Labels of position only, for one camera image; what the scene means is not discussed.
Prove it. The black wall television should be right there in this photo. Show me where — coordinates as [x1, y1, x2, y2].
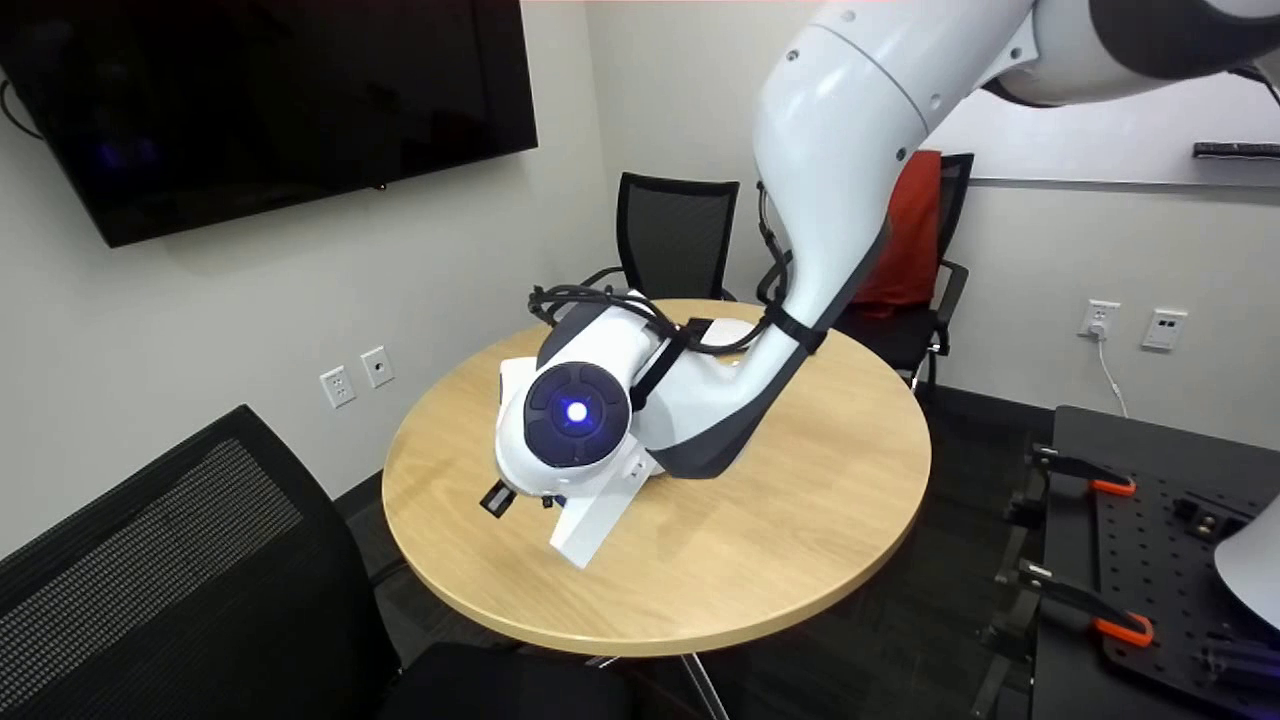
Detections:
[0, 0, 539, 251]

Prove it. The white plug with cable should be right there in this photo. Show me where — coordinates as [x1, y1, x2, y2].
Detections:
[1083, 317, 1136, 420]

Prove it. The black bracket on stand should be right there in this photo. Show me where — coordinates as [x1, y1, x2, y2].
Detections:
[1166, 490, 1254, 545]

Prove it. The red jacket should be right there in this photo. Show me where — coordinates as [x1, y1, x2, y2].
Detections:
[857, 148, 950, 326]

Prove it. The dark whiteboard tray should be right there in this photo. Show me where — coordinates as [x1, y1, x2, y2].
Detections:
[1186, 135, 1280, 166]

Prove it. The white wall outlet plate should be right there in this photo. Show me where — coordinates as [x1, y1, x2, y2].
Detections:
[1136, 304, 1191, 358]
[356, 340, 401, 395]
[315, 359, 359, 415]
[1074, 293, 1126, 345]

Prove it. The black orange bar clamp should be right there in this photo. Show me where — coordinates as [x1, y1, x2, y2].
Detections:
[1019, 442, 1144, 508]
[1006, 558, 1161, 656]

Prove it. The black perforated robot stand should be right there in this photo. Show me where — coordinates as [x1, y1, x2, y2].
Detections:
[970, 401, 1280, 720]

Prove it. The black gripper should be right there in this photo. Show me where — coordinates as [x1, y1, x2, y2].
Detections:
[476, 476, 527, 526]

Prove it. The black office chair with jacket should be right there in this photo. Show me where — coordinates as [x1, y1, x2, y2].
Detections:
[750, 148, 975, 391]

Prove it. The black mesh office chair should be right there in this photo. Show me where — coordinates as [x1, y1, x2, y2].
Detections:
[539, 170, 743, 326]
[0, 401, 634, 720]

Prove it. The chrome table leg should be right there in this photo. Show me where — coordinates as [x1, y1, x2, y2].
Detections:
[674, 647, 736, 720]

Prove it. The white wall whiteboard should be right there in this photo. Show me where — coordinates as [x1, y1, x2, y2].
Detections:
[950, 66, 1280, 192]

